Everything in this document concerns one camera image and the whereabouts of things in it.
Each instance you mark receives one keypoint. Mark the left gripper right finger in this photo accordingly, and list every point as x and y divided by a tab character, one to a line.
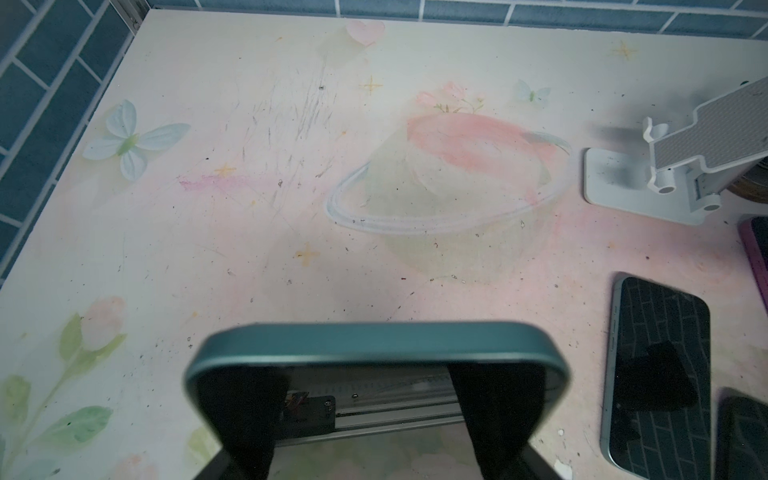
535	467

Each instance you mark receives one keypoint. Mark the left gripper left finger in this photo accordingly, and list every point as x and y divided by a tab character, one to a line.
220	467

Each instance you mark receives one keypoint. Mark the purple case phone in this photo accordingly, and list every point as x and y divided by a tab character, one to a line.
753	234

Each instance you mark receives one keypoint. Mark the white phone stand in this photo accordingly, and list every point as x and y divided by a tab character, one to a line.
685	171

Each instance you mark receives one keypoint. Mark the round black phone stand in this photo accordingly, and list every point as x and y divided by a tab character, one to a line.
753	184

